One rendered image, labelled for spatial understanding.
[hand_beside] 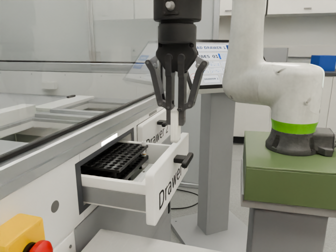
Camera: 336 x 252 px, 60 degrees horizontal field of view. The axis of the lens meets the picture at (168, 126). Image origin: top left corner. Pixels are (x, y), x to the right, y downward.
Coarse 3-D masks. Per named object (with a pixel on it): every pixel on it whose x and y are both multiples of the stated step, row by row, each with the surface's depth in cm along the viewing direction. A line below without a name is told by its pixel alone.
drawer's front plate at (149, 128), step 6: (156, 114) 101; (162, 114) 105; (150, 120) 93; (156, 120) 99; (138, 126) 87; (144, 126) 88; (150, 126) 93; (156, 126) 99; (168, 126) 113; (138, 132) 87; (144, 132) 88; (150, 132) 94; (156, 132) 100; (162, 132) 106; (168, 132) 114; (138, 138) 87; (144, 138) 89; (150, 138) 94; (162, 138) 107
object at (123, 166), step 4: (136, 148) 75; (140, 148) 75; (144, 148) 75; (132, 152) 72; (136, 152) 73; (140, 152) 73; (128, 156) 70; (132, 156) 69; (136, 156) 71; (124, 160) 67; (128, 160) 67; (132, 160) 68; (120, 164) 66; (124, 164) 65; (112, 168) 62; (116, 168) 63; (120, 168) 62; (116, 172) 62
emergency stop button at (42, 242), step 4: (40, 240) 40; (44, 240) 40; (36, 244) 39; (40, 244) 39; (44, 244) 39; (48, 244) 40; (32, 248) 38; (36, 248) 38; (40, 248) 39; (44, 248) 39; (48, 248) 40; (52, 248) 41
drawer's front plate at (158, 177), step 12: (180, 144) 71; (168, 156) 62; (156, 168) 55; (168, 168) 62; (156, 180) 55; (168, 180) 63; (180, 180) 74; (156, 192) 55; (156, 204) 56; (156, 216) 56
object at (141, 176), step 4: (148, 164) 78; (152, 164) 78; (144, 168) 75; (148, 168) 75; (140, 172) 73; (144, 172) 73; (140, 176) 71; (144, 176) 72; (136, 180) 69; (140, 180) 70
